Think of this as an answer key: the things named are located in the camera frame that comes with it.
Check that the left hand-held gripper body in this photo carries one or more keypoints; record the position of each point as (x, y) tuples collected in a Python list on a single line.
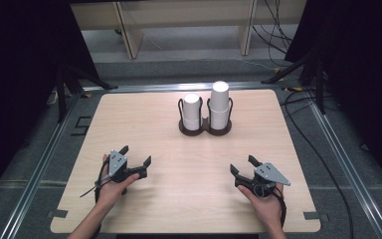
[(117, 164)]

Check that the person's left hand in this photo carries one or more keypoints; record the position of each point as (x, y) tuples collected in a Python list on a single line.
[(111, 194)]

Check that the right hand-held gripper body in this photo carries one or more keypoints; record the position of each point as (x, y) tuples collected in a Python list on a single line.
[(268, 174)]

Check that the metal floor rail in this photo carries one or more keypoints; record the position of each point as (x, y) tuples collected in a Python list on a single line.
[(348, 169), (179, 87), (36, 176)]

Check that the black curtain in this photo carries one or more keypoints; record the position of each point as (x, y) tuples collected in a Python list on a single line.
[(20, 83), (364, 66)]

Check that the yellow floor tape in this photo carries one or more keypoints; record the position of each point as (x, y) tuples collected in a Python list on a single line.
[(292, 89)]

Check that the dark brown double cup holder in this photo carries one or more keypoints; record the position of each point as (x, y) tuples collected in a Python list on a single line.
[(205, 127)]

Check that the grey tape strip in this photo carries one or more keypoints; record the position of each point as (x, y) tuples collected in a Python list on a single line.
[(315, 216)]

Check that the short stack of white cups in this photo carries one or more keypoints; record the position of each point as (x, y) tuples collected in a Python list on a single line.
[(192, 111)]

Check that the black tripod stand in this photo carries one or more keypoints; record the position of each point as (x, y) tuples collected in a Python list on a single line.
[(313, 69), (67, 83)]

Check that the tall stack of white cups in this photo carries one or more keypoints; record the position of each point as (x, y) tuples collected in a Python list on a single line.
[(219, 106)]

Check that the beige wooden shelf unit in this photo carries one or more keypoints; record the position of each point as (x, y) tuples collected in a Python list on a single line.
[(179, 13)]

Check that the person's right hand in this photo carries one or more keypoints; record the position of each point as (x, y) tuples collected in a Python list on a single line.
[(265, 207)]

